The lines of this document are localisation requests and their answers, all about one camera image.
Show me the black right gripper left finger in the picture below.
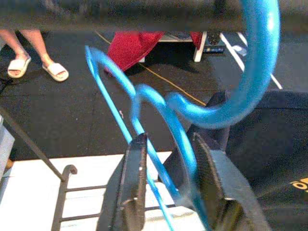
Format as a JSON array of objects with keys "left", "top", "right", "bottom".
[{"left": 96, "top": 133, "right": 148, "bottom": 231}]

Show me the white low table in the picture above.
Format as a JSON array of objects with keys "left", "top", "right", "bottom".
[{"left": 139, "top": 30, "right": 208, "bottom": 63}]

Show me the yellow floor cable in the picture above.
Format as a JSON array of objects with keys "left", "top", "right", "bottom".
[{"left": 93, "top": 30, "right": 207, "bottom": 107}]

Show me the black shirt gold print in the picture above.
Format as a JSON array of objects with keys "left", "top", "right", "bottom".
[{"left": 158, "top": 90, "right": 308, "bottom": 231}]

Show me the black electronic device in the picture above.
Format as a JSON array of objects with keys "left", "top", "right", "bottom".
[{"left": 203, "top": 31, "right": 226, "bottom": 54}]

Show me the black metal clothes rack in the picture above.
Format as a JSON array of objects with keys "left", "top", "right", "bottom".
[{"left": 0, "top": 0, "right": 308, "bottom": 231}]

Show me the red cloth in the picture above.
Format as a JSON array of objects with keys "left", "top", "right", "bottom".
[{"left": 104, "top": 30, "right": 203, "bottom": 74}]

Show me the white slipper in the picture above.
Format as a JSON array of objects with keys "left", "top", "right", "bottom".
[
  {"left": 41, "top": 62, "right": 70, "bottom": 83},
  {"left": 7, "top": 57, "right": 32, "bottom": 79}
]

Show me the blue plastic hanger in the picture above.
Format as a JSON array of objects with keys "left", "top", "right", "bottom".
[{"left": 84, "top": 0, "right": 282, "bottom": 231}]

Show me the grey ottoman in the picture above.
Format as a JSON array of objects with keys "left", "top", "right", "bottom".
[{"left": 0, "top": 115, "right": 15, "bottom": 179}]

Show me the person right leg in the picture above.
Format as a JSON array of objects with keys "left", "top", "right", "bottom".
[{"left": 0, "top": 29, "right": 30, "bottom": 64}]

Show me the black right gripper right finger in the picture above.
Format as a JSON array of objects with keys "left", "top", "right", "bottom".
[{"left": 192, "top": 132, "right": 273, "bottom": 231}]

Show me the person leg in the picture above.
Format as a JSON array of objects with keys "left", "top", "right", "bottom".
[
  {"left": 0, "top": 29, "right": 30, "bottom": 64},
  {"left": 20, "top": 29, "right": 55, "bottom": 67}
]

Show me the person left leg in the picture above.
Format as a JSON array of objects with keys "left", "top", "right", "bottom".
[{"left": 20, "top": 29, "right": 55, "bottom": 67}]

